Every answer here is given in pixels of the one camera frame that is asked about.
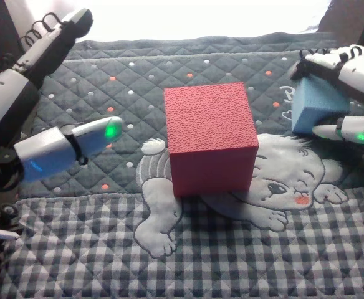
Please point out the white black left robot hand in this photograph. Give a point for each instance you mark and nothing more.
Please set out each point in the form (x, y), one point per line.
(4, 99)

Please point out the grey quilt with printed bear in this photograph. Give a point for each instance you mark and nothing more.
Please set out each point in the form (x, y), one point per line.
(107, 249)

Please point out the large red cube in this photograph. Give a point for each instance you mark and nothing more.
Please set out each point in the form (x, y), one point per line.
(210, 140)

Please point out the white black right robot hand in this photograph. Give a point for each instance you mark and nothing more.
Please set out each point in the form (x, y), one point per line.
(359, 74)

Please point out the light blue foam cube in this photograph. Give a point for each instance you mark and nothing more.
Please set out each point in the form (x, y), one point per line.
(313, 116)

